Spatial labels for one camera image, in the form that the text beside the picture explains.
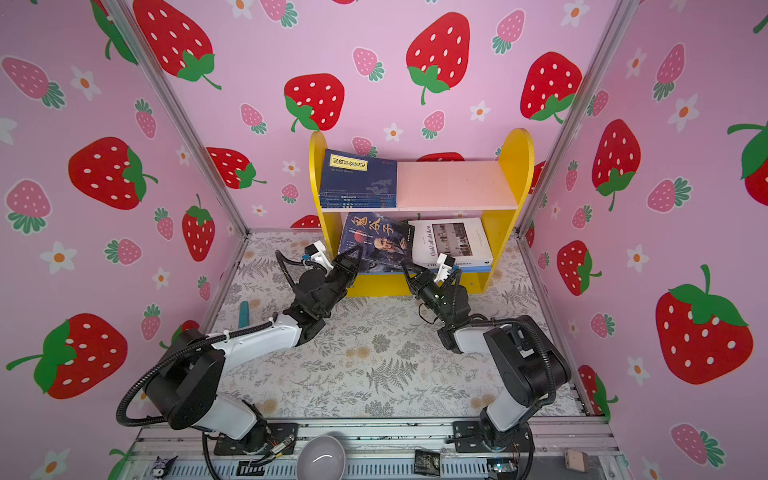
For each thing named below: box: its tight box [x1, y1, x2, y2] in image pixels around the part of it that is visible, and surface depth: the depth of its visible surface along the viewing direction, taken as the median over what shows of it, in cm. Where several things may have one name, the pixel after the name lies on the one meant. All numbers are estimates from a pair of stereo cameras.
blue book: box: [320, 194, 397, 209], surface depth 70 cm
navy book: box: [320, 149, 398, 195], surface depth 72 cm
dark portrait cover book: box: [338, 212, 415, 272], surface depth 83 cm
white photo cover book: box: [408, 217, 493, 267], surface depth 96 cm
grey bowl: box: [296, 435, 346, 480], surface depth 70 cm
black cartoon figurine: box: [151, 456, 178, 480], surface depth 70 cm
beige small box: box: [564, 448, 589, 473], surface depth 71 cm
